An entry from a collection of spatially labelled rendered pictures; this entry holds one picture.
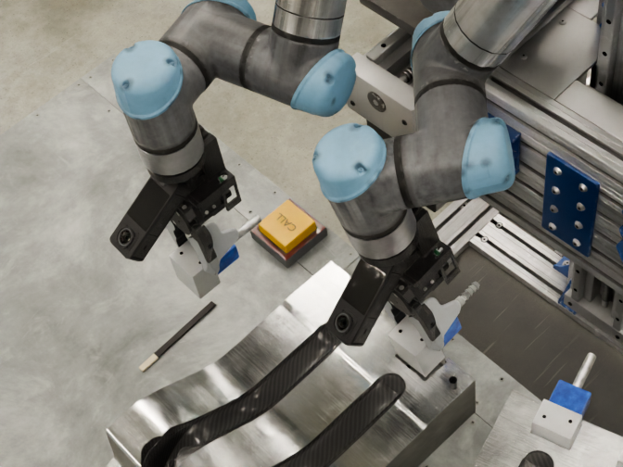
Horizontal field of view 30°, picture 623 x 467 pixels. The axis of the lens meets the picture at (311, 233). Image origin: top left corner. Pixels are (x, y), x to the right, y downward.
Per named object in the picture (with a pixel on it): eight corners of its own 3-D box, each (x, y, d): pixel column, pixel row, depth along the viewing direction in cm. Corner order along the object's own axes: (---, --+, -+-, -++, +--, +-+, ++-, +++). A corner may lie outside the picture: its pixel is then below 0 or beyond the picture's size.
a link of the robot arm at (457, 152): (496, 71, 117) (390, 94, 120) (505, 159, 110) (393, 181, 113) (511, 120, 123) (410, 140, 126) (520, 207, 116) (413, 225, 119)
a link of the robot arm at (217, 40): (289, 48, 135) (237, 114, 130) (210, 19, 139) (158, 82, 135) (279, -1, 129) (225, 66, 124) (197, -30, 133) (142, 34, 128)
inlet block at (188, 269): (249, 219, 160) (243, 195, 155) (273, 239, 157) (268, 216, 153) (176, 277, 156) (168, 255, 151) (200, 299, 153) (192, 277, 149)
